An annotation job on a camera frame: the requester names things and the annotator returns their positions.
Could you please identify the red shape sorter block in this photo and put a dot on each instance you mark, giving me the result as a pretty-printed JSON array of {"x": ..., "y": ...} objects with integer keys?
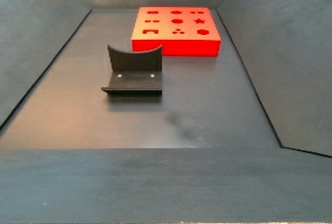
[{"x": 184, "y": 30}]

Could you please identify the black curved holder stand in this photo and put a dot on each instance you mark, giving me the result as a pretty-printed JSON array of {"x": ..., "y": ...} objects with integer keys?
[{"x": 135, "y": 71}]

